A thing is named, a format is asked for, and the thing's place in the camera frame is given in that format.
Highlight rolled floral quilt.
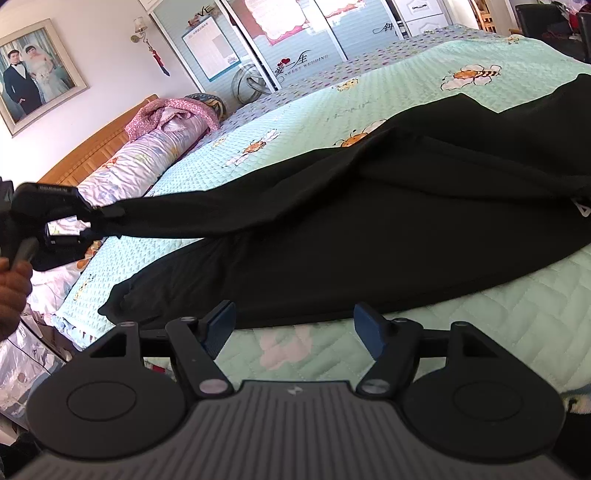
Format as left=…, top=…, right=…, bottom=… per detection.
left=25, top=117, right=208, bottom=324

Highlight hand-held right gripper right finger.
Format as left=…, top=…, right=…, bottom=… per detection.
left=354, top=302, right=496, bottom=398

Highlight framed wedding photo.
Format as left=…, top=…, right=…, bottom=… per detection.
left=0, top=18, right=88, bottom=138

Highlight mint quilted bedspread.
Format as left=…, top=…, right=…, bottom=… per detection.
left=55, top=34, right=591, bottom=416

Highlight black chair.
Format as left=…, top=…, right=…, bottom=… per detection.
left=510, top=2, right=591, bottom=63

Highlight colourful pillow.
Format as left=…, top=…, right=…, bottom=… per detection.
left=185, top=92, right=227, bottom=121

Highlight white sliding door wardrobe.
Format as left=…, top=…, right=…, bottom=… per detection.
left=139, top=0, right=402, bottom=93

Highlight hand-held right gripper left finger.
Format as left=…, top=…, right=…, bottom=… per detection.
left=89, top=300, right=238, bottom=400

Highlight black pants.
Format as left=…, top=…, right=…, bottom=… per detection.
left=97, top=74, right=591, bottom=330

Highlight wooden chair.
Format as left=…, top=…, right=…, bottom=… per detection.
left=468, top=0, right=497, bottom=33

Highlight pink floral cloth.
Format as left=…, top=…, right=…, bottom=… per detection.
left=127, top=95, right=220, bottom=139

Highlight electric fan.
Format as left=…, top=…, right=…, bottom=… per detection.
left=231, top=65, right=271, bottom=104

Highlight person's left hand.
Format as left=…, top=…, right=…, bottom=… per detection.
left=0, top=256, right=33, bottom=343

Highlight white drawer cabinet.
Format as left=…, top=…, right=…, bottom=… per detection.
left=392, top=0, right=455, bottom=38

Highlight wooden headboard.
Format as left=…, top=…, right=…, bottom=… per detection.
left=37, top=95, right=160, bottom=188

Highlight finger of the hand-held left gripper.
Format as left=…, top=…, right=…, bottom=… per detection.
left=88, top=204, right=126, bottom=222
left=82, top=222, right=110, bottom=245

